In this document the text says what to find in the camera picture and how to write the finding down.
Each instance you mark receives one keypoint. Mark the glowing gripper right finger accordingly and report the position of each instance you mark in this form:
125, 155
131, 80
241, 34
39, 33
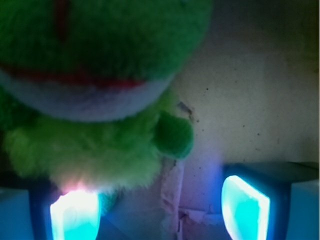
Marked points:
271, 201

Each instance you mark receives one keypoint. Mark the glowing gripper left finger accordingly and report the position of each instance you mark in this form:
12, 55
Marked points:
25, 215

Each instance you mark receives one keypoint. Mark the brown paper lined box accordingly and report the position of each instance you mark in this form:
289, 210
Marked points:
252, 91

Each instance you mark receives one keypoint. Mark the green plush frog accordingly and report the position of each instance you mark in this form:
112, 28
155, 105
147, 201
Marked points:
85, 89

